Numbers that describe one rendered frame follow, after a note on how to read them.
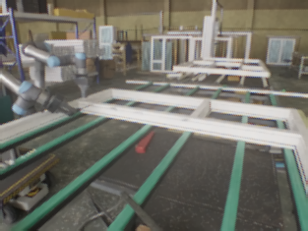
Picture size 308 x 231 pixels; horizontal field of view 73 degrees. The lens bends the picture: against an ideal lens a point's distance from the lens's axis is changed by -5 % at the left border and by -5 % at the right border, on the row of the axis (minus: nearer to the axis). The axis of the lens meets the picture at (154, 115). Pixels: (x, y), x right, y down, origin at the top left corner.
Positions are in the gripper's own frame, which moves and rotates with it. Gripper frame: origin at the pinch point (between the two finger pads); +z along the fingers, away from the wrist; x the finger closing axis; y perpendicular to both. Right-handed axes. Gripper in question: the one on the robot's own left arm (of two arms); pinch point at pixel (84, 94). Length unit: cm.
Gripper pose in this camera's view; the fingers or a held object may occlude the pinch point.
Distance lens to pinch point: 169.7
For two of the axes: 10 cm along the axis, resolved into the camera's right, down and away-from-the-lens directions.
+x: -9.1, -1.4, 4.0
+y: 4.3, -3.0, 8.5
